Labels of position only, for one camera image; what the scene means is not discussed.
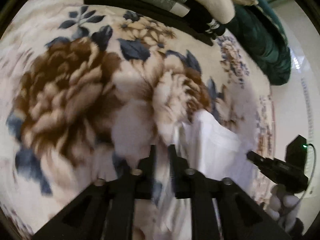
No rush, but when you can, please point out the white t-shirt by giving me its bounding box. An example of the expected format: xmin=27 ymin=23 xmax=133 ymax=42
xmin=172 ymin=110 xmax=255 ymax=192

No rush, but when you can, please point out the white gloved right hand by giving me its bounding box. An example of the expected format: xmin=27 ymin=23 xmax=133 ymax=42
xmin=266 ymin=185 xmax=304 ymax=237

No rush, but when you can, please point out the white headboard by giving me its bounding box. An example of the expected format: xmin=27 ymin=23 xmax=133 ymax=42
xmin=272 ymin=0 xmax=319 ymax=230

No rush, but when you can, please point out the floral fleece bed blanket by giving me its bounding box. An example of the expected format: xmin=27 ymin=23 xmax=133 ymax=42
xmin=1 ymin=0 xmax=274 ymax=239

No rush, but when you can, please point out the dark green quilt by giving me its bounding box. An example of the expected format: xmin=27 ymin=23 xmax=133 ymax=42
xmin=225 ymin=0 xmax=291 ymax=86

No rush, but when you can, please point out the black striped folded garment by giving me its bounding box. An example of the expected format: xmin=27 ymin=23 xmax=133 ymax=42
xmin=84 ymin=0 xmax=226 ymax=46

